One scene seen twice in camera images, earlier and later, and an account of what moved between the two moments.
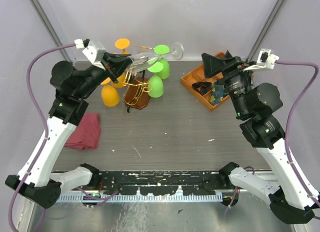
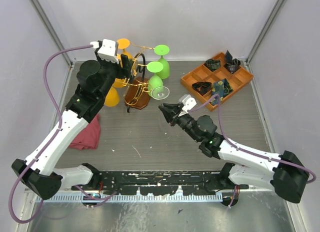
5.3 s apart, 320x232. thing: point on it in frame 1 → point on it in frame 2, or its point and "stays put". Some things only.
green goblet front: [155, 81] stays put
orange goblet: [122, 43] stays put
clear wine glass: [139, 61] → [160, 92]
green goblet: [161, 49] stays put
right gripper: [213, 64] → [169, 110]
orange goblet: [121, 81] stays put
